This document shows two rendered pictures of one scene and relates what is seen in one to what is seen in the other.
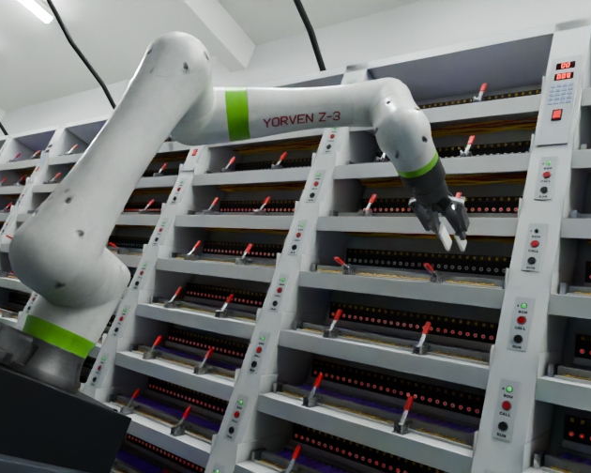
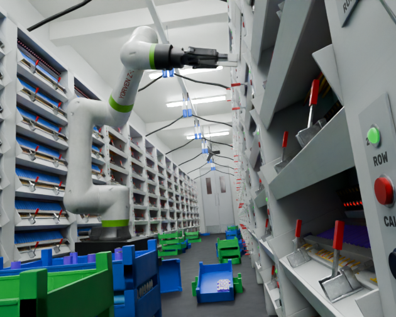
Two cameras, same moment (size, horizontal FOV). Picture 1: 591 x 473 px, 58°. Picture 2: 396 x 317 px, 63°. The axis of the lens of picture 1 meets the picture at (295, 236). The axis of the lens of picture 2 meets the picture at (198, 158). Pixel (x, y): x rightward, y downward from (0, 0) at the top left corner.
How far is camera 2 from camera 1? 1.22 m
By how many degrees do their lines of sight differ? 52
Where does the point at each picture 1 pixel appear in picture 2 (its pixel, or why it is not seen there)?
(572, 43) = not seen: outside the picture
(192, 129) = (110, 121)
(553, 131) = not seen: outside the picture
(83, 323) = (109, 215)
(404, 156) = (137, 66)
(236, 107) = (111, 101)
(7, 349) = (95, 234)
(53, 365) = (106, 233)
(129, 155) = (73, 156)
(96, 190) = (69, 174)
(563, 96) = not seen: outside the picture
